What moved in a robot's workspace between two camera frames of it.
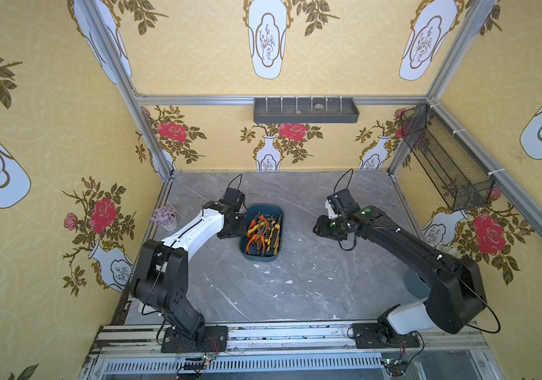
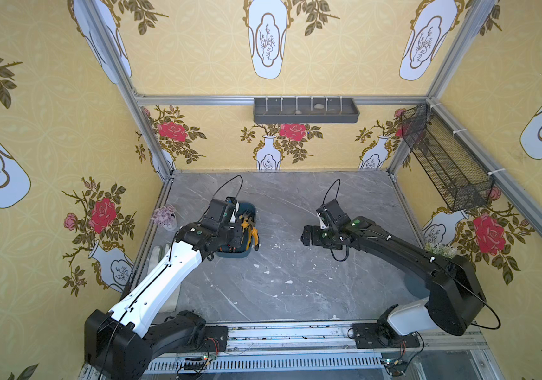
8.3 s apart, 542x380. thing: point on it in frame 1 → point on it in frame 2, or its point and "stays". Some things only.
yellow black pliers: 274,235 → 249,223
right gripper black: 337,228 → 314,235
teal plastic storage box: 266,210 → 242,209
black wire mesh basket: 457,177 stays
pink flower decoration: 165,216 stays
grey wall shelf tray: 305,110 stays
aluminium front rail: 326,351 stays
